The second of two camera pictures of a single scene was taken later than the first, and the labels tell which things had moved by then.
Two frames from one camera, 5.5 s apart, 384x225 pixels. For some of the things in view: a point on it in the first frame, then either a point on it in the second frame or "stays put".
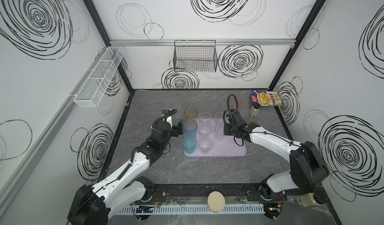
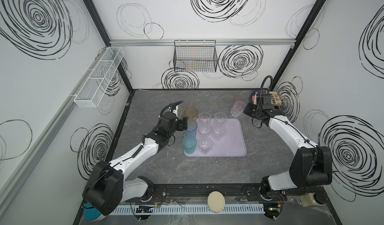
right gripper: (227, 129) to (250, 110)
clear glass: (204, 144) stays put
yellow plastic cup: (190, 113) stays put
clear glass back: (219, 133) stays put
